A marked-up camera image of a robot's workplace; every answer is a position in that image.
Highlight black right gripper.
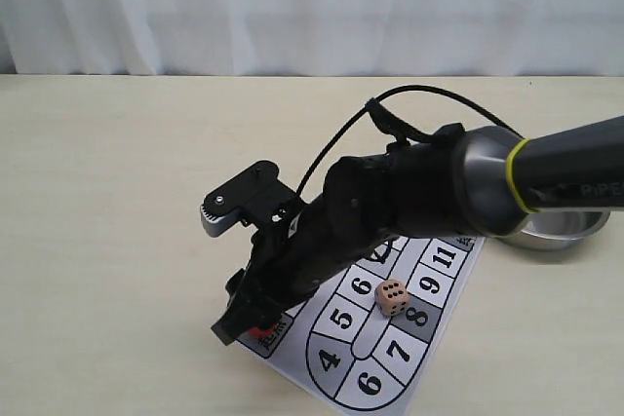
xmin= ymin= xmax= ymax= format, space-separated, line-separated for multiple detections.
xmin=211 ymin=194 xmax=390 ymax=346

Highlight red cylinder game piece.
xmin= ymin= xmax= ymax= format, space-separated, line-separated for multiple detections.
xmin=247 ymin=322 xmax=278 ymax=339

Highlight wooden die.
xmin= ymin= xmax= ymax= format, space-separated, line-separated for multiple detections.
xmin=374 ymin=279 xmax=410 ymax=317

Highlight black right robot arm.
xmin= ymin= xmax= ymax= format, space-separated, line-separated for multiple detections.
xmin=200 ymin=117 xmax=623 ymax=344

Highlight paper game board sheet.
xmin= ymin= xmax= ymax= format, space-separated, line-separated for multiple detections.
xmin=238 ymin=237 xmax=484 ymax=415

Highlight stainless steel round dish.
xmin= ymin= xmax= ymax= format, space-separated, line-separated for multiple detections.
xmin=497 ymin=211 xmax=610 ymax=251

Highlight white curtain backdrop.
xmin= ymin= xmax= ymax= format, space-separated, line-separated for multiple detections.
xmin=1 ymin=0 xmax=623 ymax=76

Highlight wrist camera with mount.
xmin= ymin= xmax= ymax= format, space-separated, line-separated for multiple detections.
xmin=199 ymin=160 xmax=304 ymax=238

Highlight black camera cable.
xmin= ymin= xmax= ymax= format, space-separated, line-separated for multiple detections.
xmin=295 ymin=86 xmax=530 ymax=203

